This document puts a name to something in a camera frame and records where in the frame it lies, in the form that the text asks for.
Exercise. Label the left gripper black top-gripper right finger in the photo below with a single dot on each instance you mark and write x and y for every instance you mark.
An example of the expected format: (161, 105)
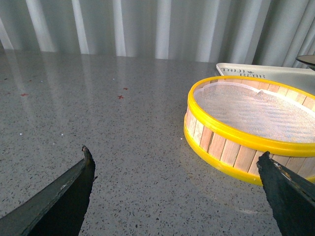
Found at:
(291, 197)

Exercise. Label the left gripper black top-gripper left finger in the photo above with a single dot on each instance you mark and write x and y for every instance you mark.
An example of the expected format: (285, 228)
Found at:
(57, 210)

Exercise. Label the brown plate with black rim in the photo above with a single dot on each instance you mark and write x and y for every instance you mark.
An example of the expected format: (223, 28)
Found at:
(308, 60)

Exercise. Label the cream bear-print tray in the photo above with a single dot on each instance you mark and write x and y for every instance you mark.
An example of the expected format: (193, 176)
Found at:
(303, 79)

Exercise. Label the yellow wooden steamer basket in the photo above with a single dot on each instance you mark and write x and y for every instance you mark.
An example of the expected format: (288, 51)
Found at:
(232, 120)

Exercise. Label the grey pleated curtain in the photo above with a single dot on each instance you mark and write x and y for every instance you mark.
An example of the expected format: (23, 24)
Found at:
(263, 32)

